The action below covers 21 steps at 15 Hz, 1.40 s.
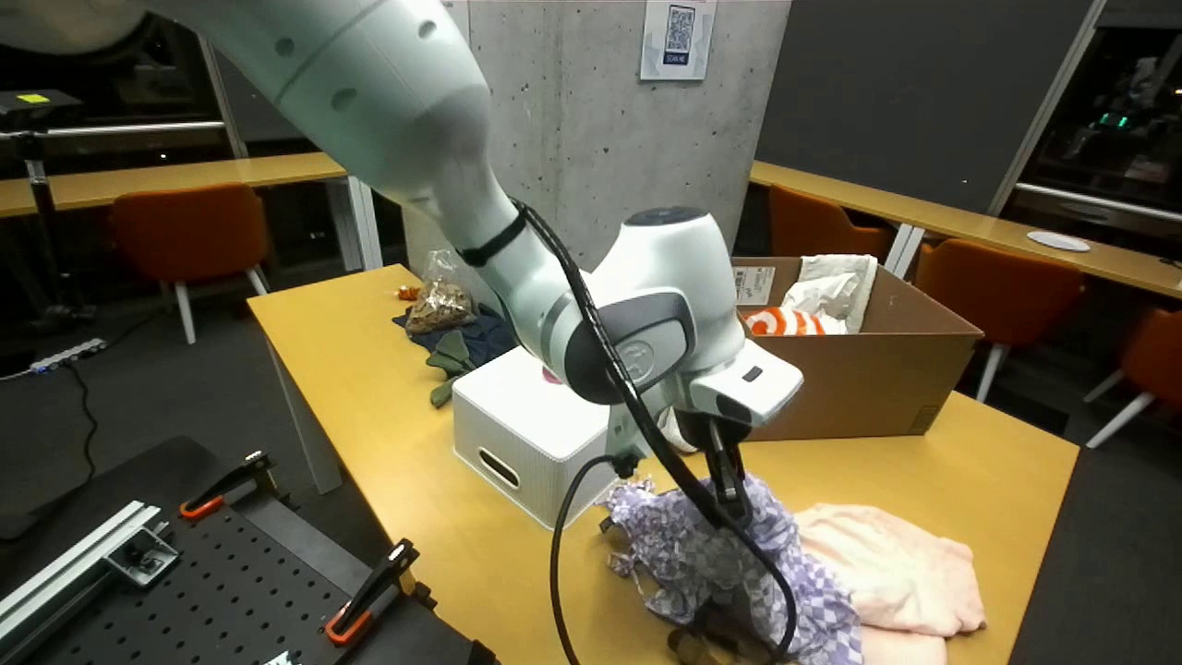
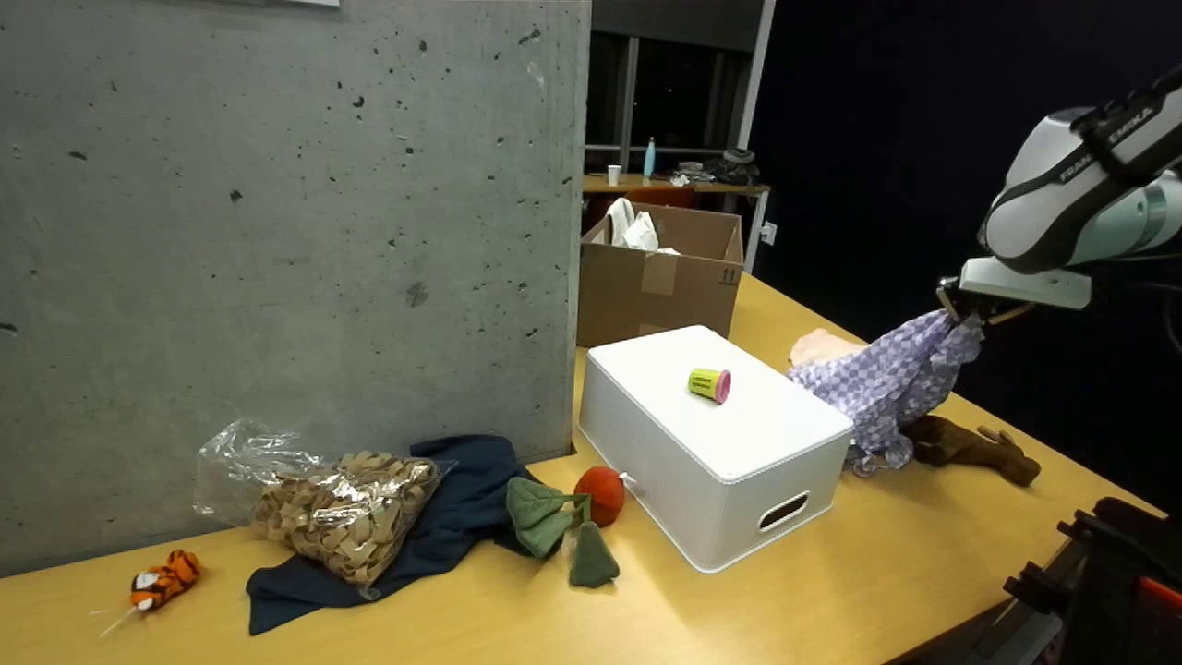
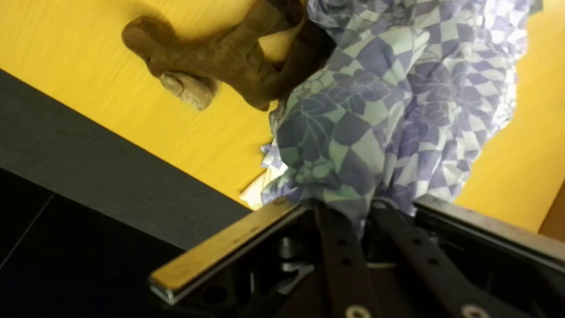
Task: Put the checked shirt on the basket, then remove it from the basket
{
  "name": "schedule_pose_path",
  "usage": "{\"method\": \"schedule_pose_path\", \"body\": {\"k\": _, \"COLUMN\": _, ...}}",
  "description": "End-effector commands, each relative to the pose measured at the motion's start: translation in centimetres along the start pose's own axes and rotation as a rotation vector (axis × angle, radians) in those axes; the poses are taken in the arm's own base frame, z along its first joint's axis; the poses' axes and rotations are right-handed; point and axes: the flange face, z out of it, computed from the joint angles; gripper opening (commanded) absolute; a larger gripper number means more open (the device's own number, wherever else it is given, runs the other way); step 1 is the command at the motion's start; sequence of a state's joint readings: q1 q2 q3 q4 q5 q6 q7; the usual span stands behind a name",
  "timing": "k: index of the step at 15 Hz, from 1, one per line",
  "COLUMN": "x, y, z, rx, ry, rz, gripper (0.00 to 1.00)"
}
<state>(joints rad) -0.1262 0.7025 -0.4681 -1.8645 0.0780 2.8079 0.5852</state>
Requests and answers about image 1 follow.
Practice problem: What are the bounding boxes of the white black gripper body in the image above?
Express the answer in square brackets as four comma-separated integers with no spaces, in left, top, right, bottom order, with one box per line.
[676,350,806,451]

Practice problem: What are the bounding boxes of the purple checked shirt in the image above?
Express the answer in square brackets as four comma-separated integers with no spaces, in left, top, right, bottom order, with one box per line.
[604,475,865,665]

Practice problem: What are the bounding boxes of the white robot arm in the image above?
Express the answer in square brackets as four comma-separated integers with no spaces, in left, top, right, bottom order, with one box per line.
[0,0,803,524]

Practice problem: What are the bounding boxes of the white upturned basket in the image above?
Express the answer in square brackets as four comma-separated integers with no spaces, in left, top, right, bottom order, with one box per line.
[450,347,616,533]

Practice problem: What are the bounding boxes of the orange white striped cloth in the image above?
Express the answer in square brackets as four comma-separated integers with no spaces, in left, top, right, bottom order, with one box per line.
[744,305,846,336]

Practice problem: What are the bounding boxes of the white cloth in box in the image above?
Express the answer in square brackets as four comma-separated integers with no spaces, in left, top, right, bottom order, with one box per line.
[782,253,880,332]

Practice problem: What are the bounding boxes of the brown cardboard box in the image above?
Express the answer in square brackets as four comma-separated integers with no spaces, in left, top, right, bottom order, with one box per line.
[737,253,983,439]

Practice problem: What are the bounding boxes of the orange chair behind box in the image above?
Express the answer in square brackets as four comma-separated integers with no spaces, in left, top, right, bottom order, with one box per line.
[769,189,891,257]

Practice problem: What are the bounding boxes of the pink cloth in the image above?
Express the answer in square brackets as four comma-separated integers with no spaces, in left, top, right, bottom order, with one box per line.
[798,501,988,665]

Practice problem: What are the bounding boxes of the dark green blue clothes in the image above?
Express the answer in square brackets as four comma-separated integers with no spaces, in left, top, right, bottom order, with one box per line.
[394,305,516,411]

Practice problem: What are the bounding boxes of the clear plastic snack bag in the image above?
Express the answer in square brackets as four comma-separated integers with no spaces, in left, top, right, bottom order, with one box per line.
[405,246,477,332]

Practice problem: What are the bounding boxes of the small orange object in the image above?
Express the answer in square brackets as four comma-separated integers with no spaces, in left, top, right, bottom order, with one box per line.
[394,283,421,304]

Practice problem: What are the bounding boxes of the white plate on desk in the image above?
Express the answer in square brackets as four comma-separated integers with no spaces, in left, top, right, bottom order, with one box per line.
[1027,230,1095,253]

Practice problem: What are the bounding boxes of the white QR poster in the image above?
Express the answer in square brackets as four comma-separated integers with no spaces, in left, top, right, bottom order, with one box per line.
[639,0,718,83]

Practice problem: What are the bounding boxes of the orange black clamp near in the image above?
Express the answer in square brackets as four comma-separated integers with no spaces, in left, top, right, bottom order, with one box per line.
[323,539,417,645]

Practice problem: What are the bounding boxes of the orange black clamp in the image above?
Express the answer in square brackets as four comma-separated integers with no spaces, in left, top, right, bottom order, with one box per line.
[178,451,274,524]
[323,539,417,645]

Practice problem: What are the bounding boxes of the orange chair far right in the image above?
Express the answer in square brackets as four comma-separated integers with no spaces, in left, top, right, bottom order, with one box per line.
[1086,311,1182,447]

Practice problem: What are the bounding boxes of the orange black clamp far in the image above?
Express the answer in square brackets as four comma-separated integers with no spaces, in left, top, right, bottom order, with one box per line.
[178,451,274,524]

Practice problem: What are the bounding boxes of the black perforated breadboard plate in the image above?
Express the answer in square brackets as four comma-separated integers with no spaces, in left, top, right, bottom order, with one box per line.
[0,497,499,665]

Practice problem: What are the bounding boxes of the orange chair left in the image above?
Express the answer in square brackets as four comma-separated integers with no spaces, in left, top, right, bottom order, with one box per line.
[108,183,269,339]

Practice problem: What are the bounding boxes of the white power strip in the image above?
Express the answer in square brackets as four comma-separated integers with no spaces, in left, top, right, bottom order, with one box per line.
[25,336,108,373]

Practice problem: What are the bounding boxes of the black tripod with device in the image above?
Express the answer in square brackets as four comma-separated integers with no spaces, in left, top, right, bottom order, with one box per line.
[0,89,88,327]

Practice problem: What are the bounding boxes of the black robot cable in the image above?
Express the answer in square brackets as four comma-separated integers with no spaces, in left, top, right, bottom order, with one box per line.
[513,200,803,665]

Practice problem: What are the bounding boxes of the long wooden wall desk right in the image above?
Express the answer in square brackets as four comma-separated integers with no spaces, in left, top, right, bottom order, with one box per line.
[750,163,1182,299]

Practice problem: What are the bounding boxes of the long wooden wall desk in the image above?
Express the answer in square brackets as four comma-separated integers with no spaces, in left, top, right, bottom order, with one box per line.
[50,151,385,270]
[750,163,1182,299]

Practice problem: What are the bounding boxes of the silver aluminium extrusion rail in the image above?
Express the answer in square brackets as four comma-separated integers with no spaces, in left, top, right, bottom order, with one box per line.
[0,497,178,637]

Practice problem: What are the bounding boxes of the long wooden wall desk left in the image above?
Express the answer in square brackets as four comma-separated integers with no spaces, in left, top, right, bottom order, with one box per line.
[50,151,385,270]

